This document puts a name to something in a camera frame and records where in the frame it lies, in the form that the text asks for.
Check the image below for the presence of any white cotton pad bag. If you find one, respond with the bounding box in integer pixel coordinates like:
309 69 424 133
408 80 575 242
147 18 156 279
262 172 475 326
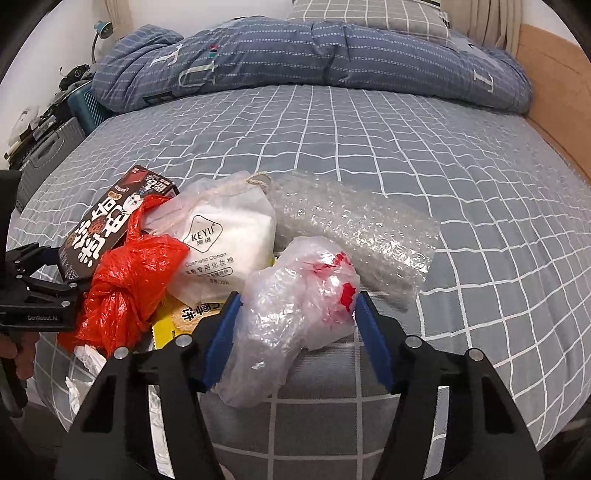
141 171 278 305

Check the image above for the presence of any white round object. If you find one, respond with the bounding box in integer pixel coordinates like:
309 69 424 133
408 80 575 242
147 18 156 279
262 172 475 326
14 106 41 139

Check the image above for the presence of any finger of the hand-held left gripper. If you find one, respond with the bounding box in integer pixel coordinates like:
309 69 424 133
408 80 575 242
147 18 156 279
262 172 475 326
6 244 63 278
22 276 91 306

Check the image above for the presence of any grey checked bed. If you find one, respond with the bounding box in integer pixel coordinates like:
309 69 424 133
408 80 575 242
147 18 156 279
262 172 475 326
9 85 591 480

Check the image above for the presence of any teal desk lamp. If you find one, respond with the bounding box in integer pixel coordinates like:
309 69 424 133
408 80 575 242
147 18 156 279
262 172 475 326
90 21 114 65

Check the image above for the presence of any dark tangled object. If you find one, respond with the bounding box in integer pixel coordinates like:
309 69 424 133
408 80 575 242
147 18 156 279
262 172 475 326
60 67 93 92

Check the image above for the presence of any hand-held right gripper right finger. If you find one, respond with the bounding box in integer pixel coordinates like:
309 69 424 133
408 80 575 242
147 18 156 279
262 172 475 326
353 291 550 480

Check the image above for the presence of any teal suitcase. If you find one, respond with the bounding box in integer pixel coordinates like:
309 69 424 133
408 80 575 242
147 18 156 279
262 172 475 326
69 85 114 134

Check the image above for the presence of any grey suitcase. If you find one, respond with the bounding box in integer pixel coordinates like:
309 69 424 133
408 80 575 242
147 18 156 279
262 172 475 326
18 117 86 199

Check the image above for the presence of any beige curtain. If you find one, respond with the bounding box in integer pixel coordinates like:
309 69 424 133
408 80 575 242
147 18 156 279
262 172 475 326
466 0 522 51

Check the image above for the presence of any dark brown snack box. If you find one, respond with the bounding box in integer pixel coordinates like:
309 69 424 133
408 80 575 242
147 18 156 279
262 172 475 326
58 165 181 283

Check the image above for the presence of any person's left hand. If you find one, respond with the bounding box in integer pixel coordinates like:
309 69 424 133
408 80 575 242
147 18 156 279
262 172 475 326
0 330 41 383

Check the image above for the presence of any clear bubble wrap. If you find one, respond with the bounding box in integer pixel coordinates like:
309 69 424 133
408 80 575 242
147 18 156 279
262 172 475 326
268 170 441 310

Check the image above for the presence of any blue striped quilt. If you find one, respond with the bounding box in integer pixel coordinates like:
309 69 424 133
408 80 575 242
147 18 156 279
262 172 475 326
90 16 532 116

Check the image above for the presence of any grey checked pillow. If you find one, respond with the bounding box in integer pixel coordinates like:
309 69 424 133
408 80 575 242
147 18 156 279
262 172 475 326
286 0 467 47

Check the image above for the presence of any wooden headboard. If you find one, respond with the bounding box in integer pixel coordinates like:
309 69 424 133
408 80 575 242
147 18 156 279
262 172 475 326
515 23 591 185

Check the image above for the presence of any yellow snack packet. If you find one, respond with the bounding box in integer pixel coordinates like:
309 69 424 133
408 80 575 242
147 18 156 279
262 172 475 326
152 295 232 352

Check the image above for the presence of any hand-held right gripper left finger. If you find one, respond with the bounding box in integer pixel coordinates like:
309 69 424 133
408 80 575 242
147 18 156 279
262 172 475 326
55 292 244 480

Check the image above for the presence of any clear plastic bag red print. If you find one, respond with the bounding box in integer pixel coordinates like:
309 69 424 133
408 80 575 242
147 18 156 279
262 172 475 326
217 236 362 409

